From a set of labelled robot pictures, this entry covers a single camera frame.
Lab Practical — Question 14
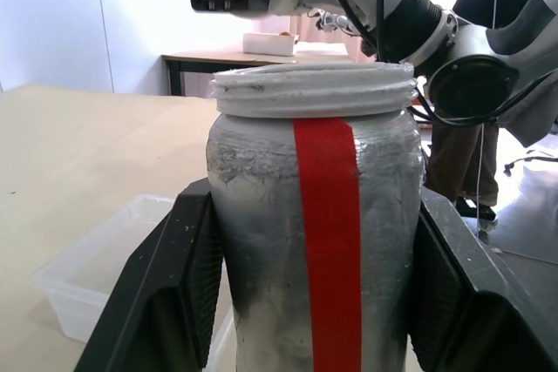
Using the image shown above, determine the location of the grey jar with red tape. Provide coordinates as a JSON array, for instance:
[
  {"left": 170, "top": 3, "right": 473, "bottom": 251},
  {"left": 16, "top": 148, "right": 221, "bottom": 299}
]
[{"left": 204, "top": 61, "right": 425, "bottom": 372}]

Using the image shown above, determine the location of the black framed side table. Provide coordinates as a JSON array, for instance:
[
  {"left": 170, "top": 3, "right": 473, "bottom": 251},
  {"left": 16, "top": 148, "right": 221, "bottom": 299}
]
[{"left": 160, "top": 40, "right": 368, "bottom": 98}]

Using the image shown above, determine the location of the black office chair base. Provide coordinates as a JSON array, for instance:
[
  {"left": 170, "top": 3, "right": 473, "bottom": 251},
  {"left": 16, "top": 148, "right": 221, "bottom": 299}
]
[{"left": 502, "top": 148, "right": 558, "bottom": 179}]

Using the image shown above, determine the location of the clear plastic container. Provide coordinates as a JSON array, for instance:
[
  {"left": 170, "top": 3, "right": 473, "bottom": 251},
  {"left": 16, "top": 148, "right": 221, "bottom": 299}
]
[{"left": 29, "top": 192, "right": 236, "bottom": 372}]

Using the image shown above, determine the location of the thin white cord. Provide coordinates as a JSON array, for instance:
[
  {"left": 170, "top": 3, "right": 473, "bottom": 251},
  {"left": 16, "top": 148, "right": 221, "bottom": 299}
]
[{"left": 475, "top": 0, "right": 501, "bottom": 223}]

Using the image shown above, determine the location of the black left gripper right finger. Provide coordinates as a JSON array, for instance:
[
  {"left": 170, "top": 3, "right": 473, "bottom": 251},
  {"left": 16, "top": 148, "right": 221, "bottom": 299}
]
[{"left": 406, "top": 188, "right": 558, "bottom": 372}]

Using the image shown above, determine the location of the person in dark jacket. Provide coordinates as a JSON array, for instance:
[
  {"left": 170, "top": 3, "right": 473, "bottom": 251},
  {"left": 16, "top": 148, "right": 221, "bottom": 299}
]
[{"left": 425, "top": 0, "right": 558, "bottom": 223}]

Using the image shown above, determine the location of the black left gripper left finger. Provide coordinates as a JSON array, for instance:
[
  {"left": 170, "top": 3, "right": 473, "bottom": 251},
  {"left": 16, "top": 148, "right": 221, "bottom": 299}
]
[{"left": 73, "top": 177, "right": 227, "bottom": 372}]

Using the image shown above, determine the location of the white rectangular box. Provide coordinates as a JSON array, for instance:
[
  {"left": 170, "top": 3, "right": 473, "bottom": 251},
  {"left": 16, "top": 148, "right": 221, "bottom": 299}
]
[{"left": 242, "top": 30, "right": 301, "bottom": 57}]

